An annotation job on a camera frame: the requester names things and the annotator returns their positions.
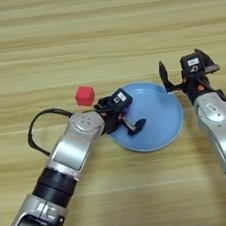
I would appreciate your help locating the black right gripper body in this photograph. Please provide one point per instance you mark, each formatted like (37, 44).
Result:
(197, 85)

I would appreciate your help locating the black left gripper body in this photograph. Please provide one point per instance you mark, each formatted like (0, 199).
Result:
(114, 120)

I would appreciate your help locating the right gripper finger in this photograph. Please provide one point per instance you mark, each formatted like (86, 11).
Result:
(207, 59)
(165, 76)

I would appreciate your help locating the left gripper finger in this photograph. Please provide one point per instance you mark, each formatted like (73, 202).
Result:
(103, 103)
(137, 126)

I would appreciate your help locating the red cube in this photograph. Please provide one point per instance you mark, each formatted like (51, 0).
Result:
(85, 96)

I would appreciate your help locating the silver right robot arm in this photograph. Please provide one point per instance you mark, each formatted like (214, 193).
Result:
(221, 131)

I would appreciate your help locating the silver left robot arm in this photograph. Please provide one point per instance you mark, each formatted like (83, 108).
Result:
(69, 147)

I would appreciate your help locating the right gripper small black box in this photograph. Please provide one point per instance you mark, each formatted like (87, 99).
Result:
(191, 65)

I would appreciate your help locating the gripper small black box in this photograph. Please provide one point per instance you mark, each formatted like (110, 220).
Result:
(121, 98)
(191, 65)

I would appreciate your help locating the left gripper small black box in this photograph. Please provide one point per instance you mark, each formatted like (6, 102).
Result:
(121, 98)

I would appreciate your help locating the light blue round plate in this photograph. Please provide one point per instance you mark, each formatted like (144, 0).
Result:
(159, 119)

